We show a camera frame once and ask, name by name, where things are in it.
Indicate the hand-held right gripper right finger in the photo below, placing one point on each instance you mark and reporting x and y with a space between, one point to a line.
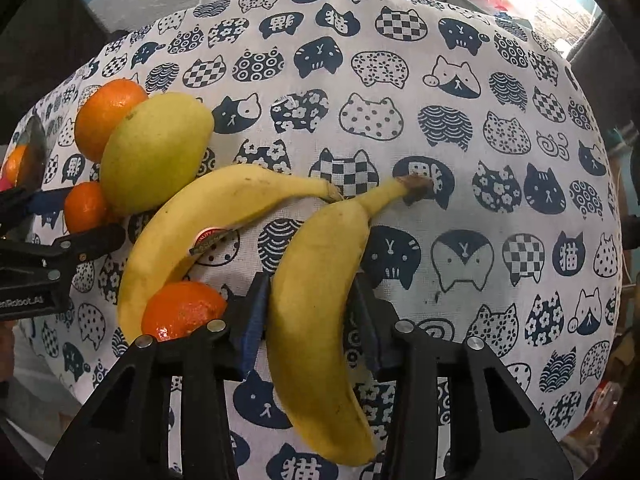
372 342

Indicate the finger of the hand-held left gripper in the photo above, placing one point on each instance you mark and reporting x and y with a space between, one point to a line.
40 202
90 242

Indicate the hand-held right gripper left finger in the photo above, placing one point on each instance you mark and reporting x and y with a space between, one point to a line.
255 325

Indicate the small orange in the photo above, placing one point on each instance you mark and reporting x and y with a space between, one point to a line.
85 206

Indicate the large orange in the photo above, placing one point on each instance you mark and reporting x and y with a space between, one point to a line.
107 115

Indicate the yellow-green pear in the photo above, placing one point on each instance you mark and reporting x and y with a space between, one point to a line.
155 152

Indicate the banana with red sticker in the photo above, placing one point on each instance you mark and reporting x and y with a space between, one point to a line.
200 210

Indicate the black cloth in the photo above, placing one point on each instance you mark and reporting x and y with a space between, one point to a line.
45 35

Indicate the cat print tablecloth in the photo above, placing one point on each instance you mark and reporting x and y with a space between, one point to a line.
400 160

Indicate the dark grey hanging clothing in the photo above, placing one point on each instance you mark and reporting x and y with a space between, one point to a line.
605 60

